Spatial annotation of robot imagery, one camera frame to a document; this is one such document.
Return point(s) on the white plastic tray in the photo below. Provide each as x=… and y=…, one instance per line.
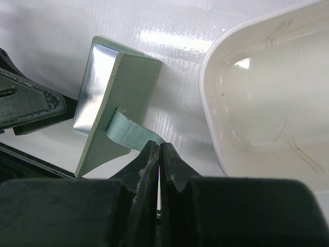
x=264, y=89

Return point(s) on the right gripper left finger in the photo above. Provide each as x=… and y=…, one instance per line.
x=79, y=212

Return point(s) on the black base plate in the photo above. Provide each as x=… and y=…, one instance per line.
x=16, y=164

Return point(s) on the green leather card holder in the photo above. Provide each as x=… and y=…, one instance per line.
x=113, y=98

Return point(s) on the silver credit card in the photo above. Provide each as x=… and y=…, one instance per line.
x=159, y=195

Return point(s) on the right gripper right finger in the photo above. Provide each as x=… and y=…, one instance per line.
x=219, y=211

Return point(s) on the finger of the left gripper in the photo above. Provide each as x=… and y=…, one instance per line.
x=24, y=101
x=40, y=124

